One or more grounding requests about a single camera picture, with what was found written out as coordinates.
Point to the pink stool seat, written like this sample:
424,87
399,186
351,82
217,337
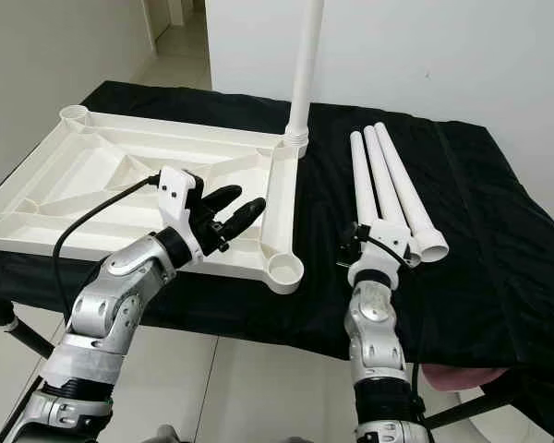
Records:
466,377

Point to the white plastic table leg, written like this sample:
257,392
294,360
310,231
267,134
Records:
384,180
307,65
359,180
403,180

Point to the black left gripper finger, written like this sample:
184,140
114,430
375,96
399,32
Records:
241,219
220,199

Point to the white plastic children table top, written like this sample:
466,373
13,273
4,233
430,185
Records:
74,175

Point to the black metal frame leg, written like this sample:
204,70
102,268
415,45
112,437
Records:
18,340
475,408

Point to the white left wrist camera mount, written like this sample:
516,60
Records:
180,194

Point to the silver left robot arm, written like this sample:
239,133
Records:
120,305

